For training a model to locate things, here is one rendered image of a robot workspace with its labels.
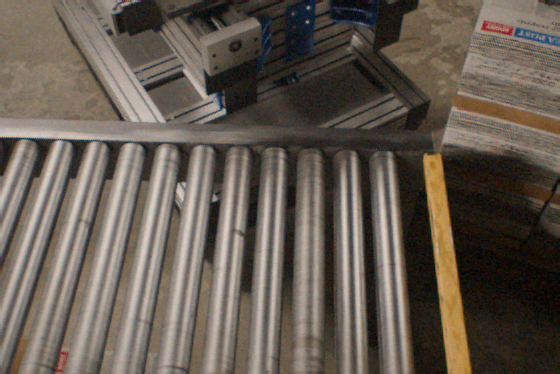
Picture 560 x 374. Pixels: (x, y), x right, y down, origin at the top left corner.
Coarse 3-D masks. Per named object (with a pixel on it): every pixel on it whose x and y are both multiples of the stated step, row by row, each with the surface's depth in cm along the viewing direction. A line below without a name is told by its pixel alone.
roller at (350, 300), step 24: (336, 168) 112; (360, 168) 113; (336, 192) 109; (360, 192) 109; (336, 216) 106; (360, 216) 106; (336, 240) 104; (360, 240) 103; (336, 264) 101; (360, 264) 100; (336, 288) 98; (360, 288) 97; (336, 312) 96; (360, 312) 95; (336, 336) 94; (360, 336) 92; (336, 360) 92; (360, 360) 90
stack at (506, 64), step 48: (528, 0) 134; (480, 48) 132; (528, 48) 127; (480, 96) 142; (528, 96) 137; (480, 144) 152; (528, 144) 147; (480, 192) 166; (480, 240) 180; (528, 240) 172
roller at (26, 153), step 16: (16, 144) 115; (32, 144) 115; (16, 160) 112; (32, 160) 114; (16, 176) 110; (32, 176) 113; (0, 192) 108; (16, 192) 109; (0, 208) 106; (16, 208) 108; (0, 224) 104; (16, 224) 107; (0, 240) 103; (0, 256) 102; (0, 272) 102
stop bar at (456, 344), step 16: (432, 160) 109; (432, 176) 107; (432, 192) 105; (432, 208) 103; (448, 208) 104; (432, 224) 102; (448, 224) 101; (432, 240) 101; (448, 240) 100; (448, 256) 98; (448, 272) 96; (448, 288) 95; (448, 304) 93; (448, 320) 92; (448, 336) 90; (464, 336) 90; (448, 352) 89; (464, 352) 89; (448, 368) 88; (464, 368) 87
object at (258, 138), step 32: (0, 128) 117; (32, 128) 117; (64, 128) 117; (96, 128) 117; (128, 128) 117; (160, 128) 117; (192, 128) 117; (224, 128) 117; (256, 128) 117; (288, 128) 117; (320, 128) 117; (352, 128) 117; (224, 160) 118; (256, 160) 118; (416, 160) 116
